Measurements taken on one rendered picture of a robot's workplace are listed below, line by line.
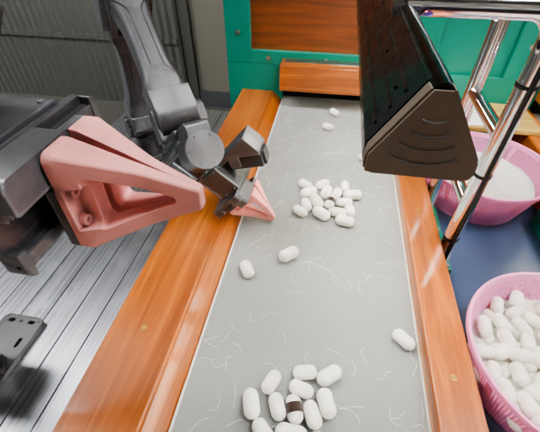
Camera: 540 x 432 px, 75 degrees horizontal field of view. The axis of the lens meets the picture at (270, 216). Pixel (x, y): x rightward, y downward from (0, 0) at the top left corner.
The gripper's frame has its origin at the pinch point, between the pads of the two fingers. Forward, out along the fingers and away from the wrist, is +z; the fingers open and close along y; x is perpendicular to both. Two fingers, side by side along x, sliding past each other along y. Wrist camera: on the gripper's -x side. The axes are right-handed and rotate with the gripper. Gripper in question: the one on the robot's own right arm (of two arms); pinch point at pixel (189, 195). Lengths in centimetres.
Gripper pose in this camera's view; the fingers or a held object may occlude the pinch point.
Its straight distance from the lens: 21.0
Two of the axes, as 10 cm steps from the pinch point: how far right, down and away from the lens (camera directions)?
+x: -0.2, 7.3, 6.8
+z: 9.9, 1.3, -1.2
